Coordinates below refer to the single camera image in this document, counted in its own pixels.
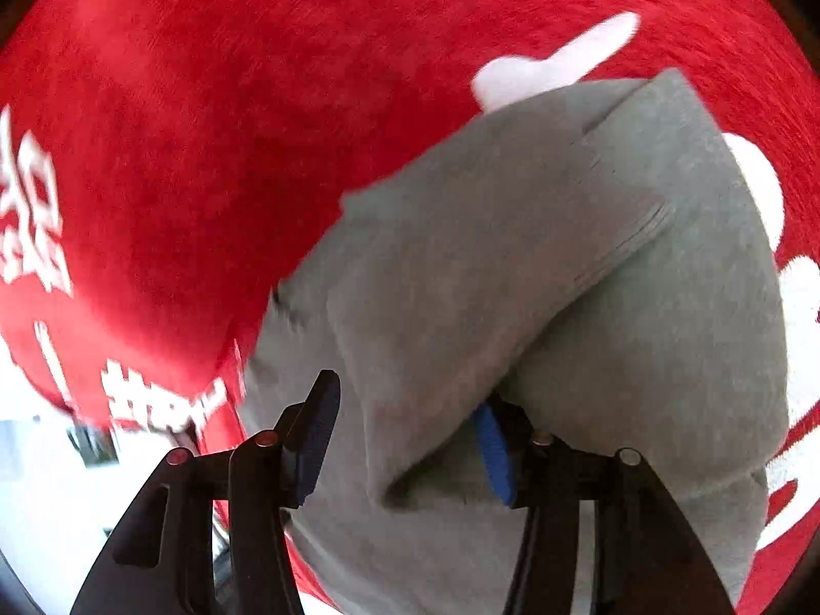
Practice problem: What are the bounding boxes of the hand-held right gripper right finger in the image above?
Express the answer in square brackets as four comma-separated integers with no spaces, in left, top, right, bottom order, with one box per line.
[474,397,737,615]

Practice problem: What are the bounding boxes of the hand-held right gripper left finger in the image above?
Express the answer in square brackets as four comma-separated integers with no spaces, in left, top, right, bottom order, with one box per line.
[69,370,342,615]

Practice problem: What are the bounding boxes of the grey small garment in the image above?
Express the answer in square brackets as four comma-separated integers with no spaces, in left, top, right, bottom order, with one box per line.
[240,67,790,615]

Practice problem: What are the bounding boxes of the red printed mat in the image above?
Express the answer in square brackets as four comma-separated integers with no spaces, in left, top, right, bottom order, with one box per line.
[0,0,820,615]

